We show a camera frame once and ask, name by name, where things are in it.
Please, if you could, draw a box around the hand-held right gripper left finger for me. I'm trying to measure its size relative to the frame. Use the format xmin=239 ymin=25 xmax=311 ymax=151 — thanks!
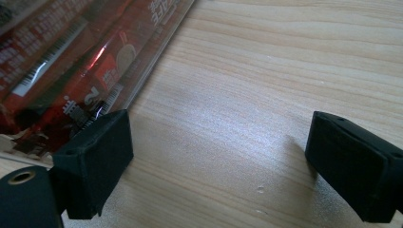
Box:
xmin=48 ymin=108 xmax=135 ymax=220

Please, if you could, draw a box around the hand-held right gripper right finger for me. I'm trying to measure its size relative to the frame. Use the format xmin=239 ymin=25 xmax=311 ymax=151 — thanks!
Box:
xmin=304 ymin=110 xmax=403 ymax=223

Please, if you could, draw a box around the red snack packet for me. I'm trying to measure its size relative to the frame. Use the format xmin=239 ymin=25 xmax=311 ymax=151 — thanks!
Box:
xmin=0 ymin=0 xmax=197 ymax=165

